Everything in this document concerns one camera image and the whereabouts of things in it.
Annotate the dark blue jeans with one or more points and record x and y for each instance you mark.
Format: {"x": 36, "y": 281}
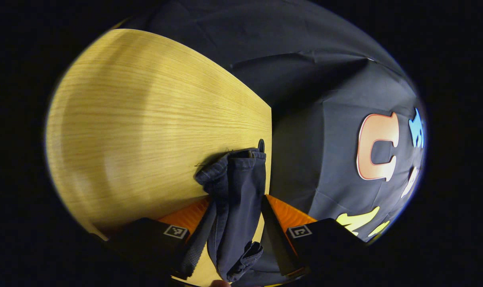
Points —
{"x": 235, "y": 207}

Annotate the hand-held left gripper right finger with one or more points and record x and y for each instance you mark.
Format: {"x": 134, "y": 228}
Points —
{"x": 275, "y": 239}

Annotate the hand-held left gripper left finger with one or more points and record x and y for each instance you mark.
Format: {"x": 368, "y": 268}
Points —
{"x": 197, "y": 247}

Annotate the black backdrop cloth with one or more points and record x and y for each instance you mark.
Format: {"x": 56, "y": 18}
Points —
{"x": 325, "y": 91}

